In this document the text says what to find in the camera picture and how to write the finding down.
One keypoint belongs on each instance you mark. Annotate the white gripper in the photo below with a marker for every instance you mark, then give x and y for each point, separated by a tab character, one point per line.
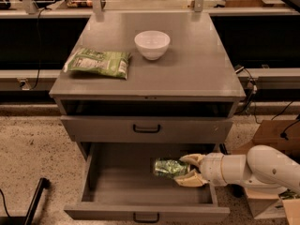
211	169

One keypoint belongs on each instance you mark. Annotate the crushed green can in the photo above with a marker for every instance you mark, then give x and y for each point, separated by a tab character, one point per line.
170	168

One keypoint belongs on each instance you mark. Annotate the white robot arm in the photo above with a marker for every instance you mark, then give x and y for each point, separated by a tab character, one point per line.
263	168

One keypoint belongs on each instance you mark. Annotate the grey drawer cabinet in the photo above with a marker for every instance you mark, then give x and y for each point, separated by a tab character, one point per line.
193	79

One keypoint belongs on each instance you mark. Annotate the open grey lower drawer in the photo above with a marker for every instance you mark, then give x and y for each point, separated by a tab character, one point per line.
119	184

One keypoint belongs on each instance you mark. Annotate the cardboard box with items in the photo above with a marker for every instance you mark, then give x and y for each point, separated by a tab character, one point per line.
266	205

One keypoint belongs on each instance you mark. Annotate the green chip bag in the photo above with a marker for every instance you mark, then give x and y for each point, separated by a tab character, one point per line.
109	64

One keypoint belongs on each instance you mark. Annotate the white bowl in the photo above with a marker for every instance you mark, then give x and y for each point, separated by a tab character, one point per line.
152	44

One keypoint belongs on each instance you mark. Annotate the black metal stand leg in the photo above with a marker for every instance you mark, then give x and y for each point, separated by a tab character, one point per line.
43	183

